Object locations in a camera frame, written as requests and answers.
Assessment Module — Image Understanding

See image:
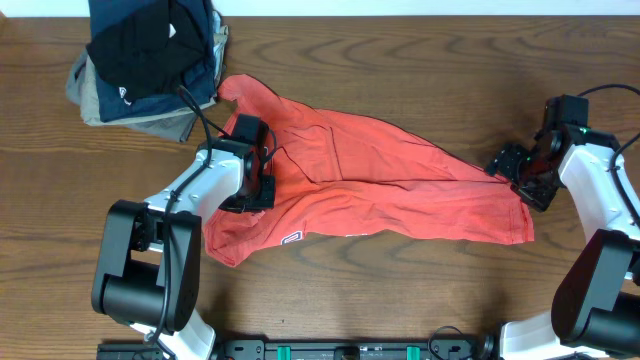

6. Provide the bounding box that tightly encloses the red orange t-shirt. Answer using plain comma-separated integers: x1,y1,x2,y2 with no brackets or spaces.
204,75,534,267

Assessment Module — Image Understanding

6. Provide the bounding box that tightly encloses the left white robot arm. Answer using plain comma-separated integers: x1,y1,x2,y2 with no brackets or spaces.
91,138,275,359

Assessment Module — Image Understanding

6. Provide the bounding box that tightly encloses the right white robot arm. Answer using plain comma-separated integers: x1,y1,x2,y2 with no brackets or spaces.
475,125,639,359

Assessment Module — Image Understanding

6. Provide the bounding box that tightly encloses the grey khaki folded garment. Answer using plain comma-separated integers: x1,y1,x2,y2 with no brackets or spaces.
66,11,229,143

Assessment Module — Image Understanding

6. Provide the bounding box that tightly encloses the navy blue folded garment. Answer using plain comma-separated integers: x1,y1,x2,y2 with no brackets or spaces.
86,0,215,123

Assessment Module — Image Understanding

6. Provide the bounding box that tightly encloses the black folded garment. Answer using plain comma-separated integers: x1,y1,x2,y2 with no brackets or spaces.
87,0,208,103

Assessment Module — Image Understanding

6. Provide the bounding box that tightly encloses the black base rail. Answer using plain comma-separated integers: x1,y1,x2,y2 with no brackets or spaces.
97,337,494,360

